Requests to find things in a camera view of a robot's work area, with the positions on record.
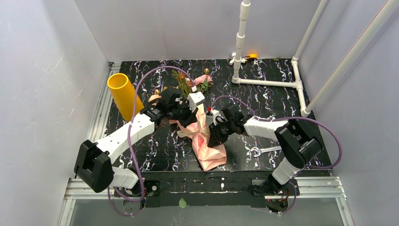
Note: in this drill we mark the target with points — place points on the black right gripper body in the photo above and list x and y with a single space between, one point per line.
216 132

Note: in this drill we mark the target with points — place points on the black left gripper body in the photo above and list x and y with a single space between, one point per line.
184 115

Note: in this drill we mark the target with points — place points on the pink rose bouquet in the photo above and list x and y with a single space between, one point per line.
185 84

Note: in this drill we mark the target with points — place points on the pink wrapping paper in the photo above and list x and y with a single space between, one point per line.
208 157

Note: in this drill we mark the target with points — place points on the yellow cylindrical vase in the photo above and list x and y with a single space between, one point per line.
123 94

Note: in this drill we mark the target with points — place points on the cream ribbon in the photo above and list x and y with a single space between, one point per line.
187 132

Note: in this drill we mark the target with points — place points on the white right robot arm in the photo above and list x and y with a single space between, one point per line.
298 142

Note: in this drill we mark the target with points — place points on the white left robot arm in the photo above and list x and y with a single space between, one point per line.
94 164

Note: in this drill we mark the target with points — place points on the silver open-end wrench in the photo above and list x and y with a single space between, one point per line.
259 151

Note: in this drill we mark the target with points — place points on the green fallen leaf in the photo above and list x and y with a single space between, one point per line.
182 203

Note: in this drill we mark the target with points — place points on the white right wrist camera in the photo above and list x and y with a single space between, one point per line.
213 117

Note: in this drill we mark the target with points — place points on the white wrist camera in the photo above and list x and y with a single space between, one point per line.
195 99
213 117

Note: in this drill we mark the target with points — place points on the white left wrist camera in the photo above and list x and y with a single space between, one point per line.
195 99

